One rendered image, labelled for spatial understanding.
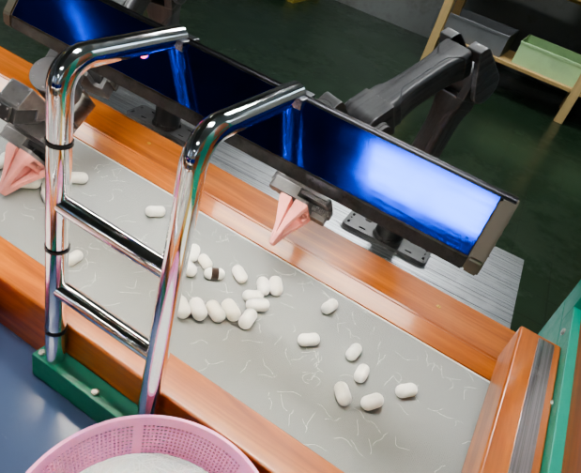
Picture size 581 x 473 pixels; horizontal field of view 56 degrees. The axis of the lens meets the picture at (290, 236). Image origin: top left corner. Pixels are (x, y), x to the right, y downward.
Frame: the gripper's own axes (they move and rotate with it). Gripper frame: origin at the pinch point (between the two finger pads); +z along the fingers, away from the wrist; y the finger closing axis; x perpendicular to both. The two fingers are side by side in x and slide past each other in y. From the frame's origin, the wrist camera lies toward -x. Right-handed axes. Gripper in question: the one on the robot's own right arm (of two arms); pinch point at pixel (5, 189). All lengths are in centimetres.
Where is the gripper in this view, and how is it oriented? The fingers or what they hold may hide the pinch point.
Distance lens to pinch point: 97.6
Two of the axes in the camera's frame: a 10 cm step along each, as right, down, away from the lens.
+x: 1.2, 3.1, 9.4
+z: -5.4, 8.2, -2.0
